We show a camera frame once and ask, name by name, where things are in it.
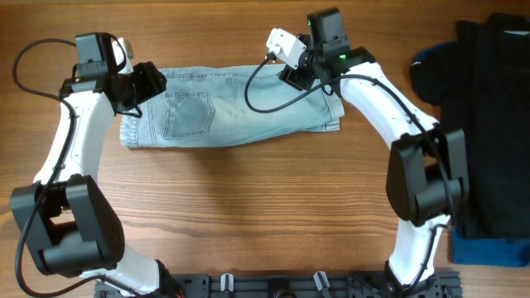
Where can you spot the blue cloth under pile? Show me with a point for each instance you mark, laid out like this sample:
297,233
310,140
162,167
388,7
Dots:
488,250

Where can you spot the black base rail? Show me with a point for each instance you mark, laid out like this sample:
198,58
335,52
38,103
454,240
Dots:
354,285

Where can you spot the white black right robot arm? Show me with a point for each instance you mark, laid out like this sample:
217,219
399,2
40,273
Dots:
427,171

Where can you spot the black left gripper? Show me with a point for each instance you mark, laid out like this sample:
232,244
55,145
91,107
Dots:
151,79

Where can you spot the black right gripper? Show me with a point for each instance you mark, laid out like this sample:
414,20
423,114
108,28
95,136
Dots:
295,77

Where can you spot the light blue denim shorts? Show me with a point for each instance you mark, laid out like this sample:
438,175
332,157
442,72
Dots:
225,107

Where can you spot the dark navy shirt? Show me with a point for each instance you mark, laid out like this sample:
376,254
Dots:
484,124

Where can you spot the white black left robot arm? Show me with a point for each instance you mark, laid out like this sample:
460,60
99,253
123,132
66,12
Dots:
67,225

